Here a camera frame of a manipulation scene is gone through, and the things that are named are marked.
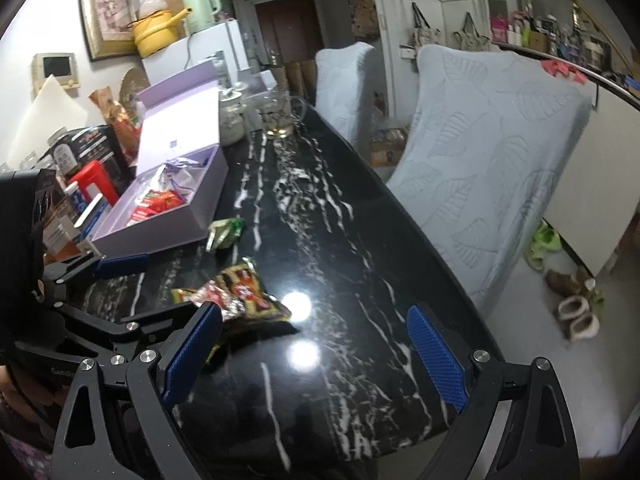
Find black printed package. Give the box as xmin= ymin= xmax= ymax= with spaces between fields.
xmin=65 ymin=125 xmax=128 ymax=176

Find red snack packets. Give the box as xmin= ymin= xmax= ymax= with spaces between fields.
xmin=127 ymin=187 xmax=186 ymax=226

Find lavender gift box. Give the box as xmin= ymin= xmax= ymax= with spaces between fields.
xmin=92 ymin=57 xmax=231 ymax=258

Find grey-capped jar with purple label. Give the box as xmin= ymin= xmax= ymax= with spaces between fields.
xmin=47 ymin=130 xmax=81 ymax=181

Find white blue small box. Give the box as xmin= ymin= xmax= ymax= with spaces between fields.
xmin=75 ymin=192 xmax=113 ymax=241

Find brown patterned hanging bag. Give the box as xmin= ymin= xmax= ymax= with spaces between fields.
xmin=350 ymin=0 xmax=381 ymax=38

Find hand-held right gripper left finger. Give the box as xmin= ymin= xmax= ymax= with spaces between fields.
xmin=52 ymin=302 xmax=224 ymax=480

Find green slippers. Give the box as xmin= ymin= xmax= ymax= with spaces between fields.
xmin=522 ymin=222 xmax=561 ymax=271

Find row of bottles on shelf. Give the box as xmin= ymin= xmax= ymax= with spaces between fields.
xmin=490 ymin=10 xmax=631 ymax=73

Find gold framed picture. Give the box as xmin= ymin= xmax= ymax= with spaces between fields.
xmin=78 ymin=0 xmax=138 ymax=62

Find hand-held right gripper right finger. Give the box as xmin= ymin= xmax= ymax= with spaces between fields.
xmin=406 ymin=304 xmax=581 ymax=480

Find light blue quilted chair cover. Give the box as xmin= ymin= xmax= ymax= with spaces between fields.
xmin=387 ymin=44 xmax=593 ymax=311
xmin=315 ymin=42 xmax=377 ymax=148

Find white ceramic lidded jar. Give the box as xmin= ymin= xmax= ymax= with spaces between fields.
xmin=220 ymin=82 xmax=248 ymax=146

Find yellow snack packet red label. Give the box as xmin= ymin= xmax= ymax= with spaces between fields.
xmin=220 ymin=256 xmax=293 ymax=323

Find small white-capped blue bottle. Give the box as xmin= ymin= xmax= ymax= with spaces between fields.
xmin=65 ymin=182 xmax=88 ymax=221

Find pink red cloth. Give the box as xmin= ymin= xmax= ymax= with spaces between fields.
xmin=540 ymin=59 xmax=588 ymax=83

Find person's left hand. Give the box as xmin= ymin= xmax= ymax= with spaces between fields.
xmin=0 ymin=365 xmax=66 ymax=436

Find white counter cabinet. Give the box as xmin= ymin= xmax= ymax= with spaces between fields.
xmin=545 ymin=67 xmax=640 ymax=276

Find pale hanging tote bag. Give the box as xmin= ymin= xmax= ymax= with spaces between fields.
xmin=410 ymin=2 xmax=443 ymax=51
xmin=452 ymin=12 xmax=493 ymax=53

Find purple foil candy packet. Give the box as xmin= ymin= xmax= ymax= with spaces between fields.
xmin=155 ymin=157 xmax=206 ymax=181

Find yellow enamel pot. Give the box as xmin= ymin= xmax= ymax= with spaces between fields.
xmin=127 ymin=9 xmax=188 ymax=58

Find glass mug of tea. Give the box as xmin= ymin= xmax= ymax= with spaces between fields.
xmin=260 ymin=91 xmax=307 ymax=141

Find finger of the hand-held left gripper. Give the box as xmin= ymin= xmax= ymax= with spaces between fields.
xmin=37 ymin=290 xmax=201 ymax=361
xmin=40 ymin=254 xmax=149 ymax=291

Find red plastic bottle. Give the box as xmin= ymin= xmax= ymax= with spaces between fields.
xmin=67 ymin=161 xmax=121 ymax=206

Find red silver foil packet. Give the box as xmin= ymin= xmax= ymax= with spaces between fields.
xmin=172 ymin=280 xmax=246 ymax=321

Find beige wall intercom panel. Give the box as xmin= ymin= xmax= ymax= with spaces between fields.
xmin=31 ymin=52 xmax=82 ymax=98

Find pale green electric kettle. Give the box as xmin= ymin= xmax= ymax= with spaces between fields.
xmin=182 ymin=0 xmax=223 ymax=35

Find dark brown door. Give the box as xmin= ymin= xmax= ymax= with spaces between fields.
xmin=254 ymin=0 xmax=326 ymax=68

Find white small fridge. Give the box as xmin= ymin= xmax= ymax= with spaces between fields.
xmin=140 ymin=19 xmax=251 ymax=91

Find green candy packet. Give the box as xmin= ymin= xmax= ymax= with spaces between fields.
xmin=206 ymin=218 xmax=246 ymax=252

